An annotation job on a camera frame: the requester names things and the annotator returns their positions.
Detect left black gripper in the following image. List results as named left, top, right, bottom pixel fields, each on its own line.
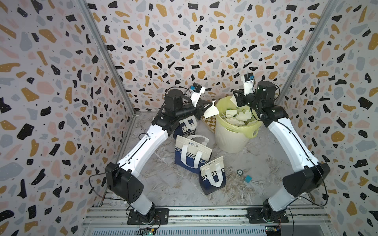
left=175, top=100, right=213, bottom=122

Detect navy white tote bag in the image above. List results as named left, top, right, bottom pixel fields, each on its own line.
left=174, top=135, right=212, bottom=174

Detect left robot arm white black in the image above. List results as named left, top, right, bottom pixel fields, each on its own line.
left=103, top=83, right=214, bottom=224

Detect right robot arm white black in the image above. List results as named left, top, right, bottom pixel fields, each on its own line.
left=233, top=77, right=330, bottom=223

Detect wooden checkerboard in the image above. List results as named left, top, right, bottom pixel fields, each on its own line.
left=201, top=116, right=216, bottom=133

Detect paper scraps in bin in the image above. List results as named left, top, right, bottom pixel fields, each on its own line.
left=220, top=108, right=254, bottom=126

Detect yellow-green bin liner bag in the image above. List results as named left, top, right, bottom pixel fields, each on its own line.
left=216, top=96, right=263, bottom=139

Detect white plastic trash bin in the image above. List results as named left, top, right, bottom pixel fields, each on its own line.
left=215, top=116, right=262, bottom=153

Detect small teal cube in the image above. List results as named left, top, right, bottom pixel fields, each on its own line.
left=244, top=175, right=252, bottom=183

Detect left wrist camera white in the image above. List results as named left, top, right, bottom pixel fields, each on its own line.
left=190, top=83, right=206, bottom=107

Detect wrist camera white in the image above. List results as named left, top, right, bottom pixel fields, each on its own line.
left=243, top=72, right=256, bottom=96
left=190, top=83, right=206, bottom=107

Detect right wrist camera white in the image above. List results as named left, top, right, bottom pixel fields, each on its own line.
left=243, top=72, right=256, bottom=96

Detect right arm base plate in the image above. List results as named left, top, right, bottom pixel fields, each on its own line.
left=246, top=206, right=289, bottom=224

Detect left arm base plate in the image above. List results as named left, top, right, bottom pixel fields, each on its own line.
left=127, top=208, right=169, bottom=226

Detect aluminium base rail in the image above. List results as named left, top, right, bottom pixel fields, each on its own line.
left=79, top=205, right=337, bottom=236

